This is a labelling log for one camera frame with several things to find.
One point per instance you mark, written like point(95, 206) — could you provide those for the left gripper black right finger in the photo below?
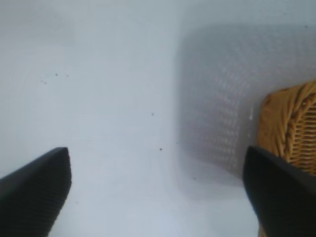
point(286, 202)

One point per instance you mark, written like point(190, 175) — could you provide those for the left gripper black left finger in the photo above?
point(29, 202)

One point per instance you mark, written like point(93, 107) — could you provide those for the brown woven wicker basket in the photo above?
point(296, 123)

